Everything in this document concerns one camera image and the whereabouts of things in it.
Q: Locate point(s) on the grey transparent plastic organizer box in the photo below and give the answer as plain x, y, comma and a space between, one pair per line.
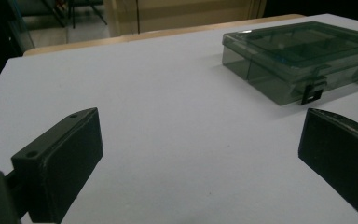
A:
292, 53

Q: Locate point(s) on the beige wooden cabinet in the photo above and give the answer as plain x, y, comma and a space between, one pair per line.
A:
199, 14

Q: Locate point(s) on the black metal stand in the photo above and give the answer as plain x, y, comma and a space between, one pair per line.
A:
71, 12

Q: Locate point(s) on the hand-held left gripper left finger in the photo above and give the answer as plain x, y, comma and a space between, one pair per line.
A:
59, 168

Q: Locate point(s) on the wooden table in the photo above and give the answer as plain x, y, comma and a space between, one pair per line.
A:
167, 33

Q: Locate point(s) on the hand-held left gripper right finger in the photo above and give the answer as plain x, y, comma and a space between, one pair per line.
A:
338, 155

